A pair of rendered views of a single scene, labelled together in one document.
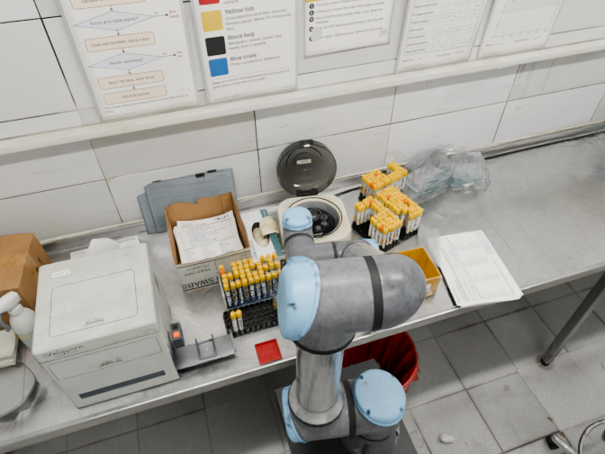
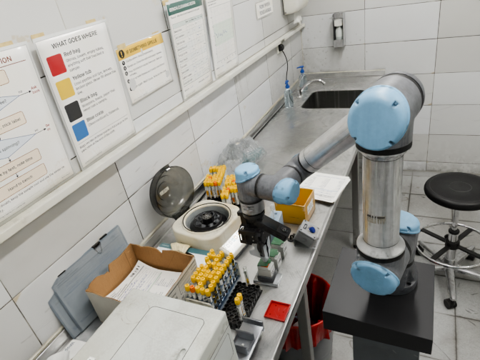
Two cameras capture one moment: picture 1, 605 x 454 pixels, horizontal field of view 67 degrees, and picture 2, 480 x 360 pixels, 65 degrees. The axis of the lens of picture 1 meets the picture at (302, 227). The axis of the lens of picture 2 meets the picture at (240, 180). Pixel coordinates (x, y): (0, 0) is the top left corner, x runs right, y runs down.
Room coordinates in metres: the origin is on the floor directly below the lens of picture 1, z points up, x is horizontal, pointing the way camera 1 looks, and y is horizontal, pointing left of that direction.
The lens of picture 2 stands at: (0.09, 0.70, 1.84)
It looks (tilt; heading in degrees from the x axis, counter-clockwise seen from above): 29 degrees down; 318
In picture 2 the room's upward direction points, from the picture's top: 11 degrees counter-clockwise
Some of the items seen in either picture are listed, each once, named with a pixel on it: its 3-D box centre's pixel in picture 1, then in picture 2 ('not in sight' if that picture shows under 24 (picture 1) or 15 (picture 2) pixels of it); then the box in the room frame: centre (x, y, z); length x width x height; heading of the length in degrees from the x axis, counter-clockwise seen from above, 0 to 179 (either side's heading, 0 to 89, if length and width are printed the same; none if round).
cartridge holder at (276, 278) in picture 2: not in sight; (267, 276); (0.80, 0.01, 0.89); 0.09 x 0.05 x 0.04; 20
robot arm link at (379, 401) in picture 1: (374, 404); (395, 236); (0.43, -0.16, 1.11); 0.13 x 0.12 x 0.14; 97
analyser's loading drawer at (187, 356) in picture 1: (198, 350); (238, 350); (0.67, 0.30, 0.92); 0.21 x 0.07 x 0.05; 108
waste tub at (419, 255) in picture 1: (410, 275); (295, 205); (0.94, -0.36, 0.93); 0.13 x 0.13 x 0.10; 16
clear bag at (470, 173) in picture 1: (467, 166); (248, 148); (1.49, -0.67, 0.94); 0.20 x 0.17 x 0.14; 89
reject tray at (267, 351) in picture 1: (267, 351); (277, 311); (0.69, 0.10, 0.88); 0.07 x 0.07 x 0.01; 18
